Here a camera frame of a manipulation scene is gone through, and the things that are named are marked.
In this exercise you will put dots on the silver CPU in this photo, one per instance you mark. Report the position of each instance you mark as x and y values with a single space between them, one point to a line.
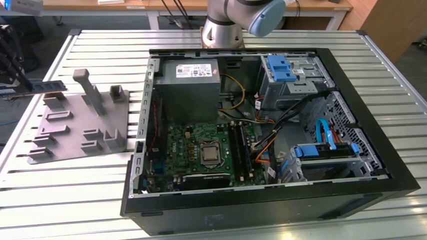
210 153

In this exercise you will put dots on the grey power supply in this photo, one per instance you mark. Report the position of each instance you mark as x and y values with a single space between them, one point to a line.
188 100

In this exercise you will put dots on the blue disk carrier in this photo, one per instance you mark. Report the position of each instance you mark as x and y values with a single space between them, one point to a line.
309 151

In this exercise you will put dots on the black bin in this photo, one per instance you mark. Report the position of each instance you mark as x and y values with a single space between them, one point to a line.
34 37

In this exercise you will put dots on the black graphics card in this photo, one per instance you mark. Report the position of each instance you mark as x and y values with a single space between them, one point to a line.
208 181

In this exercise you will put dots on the white box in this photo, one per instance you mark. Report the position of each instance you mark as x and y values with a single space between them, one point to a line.
111 2

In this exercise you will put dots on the RAM stick with blue label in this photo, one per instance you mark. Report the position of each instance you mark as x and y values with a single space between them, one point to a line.
50 86

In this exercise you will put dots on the blue drive latch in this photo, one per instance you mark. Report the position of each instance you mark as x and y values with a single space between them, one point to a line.
282 70

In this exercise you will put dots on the green motherboard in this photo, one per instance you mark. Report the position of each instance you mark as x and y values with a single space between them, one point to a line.
181 150

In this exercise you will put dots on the black PC case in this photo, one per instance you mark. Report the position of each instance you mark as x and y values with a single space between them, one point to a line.
268 210

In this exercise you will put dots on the wooden desk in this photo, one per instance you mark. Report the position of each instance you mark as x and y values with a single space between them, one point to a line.
83 6

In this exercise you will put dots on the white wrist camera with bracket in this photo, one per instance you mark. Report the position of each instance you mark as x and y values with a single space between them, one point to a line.
30 6

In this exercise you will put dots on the black CPU socket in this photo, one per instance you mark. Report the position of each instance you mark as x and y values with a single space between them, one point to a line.
201 165

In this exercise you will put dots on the metal optical drive cage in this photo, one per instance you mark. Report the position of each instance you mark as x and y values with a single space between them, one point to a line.
317 75

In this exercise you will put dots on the black chair base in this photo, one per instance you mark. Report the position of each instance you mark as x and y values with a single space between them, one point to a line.
422 43

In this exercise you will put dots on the metal disk bay cage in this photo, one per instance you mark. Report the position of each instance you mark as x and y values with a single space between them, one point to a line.
334 165

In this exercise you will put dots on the wooden cabinet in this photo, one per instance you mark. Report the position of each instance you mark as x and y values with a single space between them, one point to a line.
394 25

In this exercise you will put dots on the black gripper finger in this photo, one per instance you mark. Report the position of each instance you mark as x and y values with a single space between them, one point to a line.
23 77

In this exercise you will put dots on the black RAM slot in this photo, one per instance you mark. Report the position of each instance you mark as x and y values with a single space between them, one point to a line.
238 155

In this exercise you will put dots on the grey parts rack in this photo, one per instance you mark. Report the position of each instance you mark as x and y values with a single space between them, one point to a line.
77 117

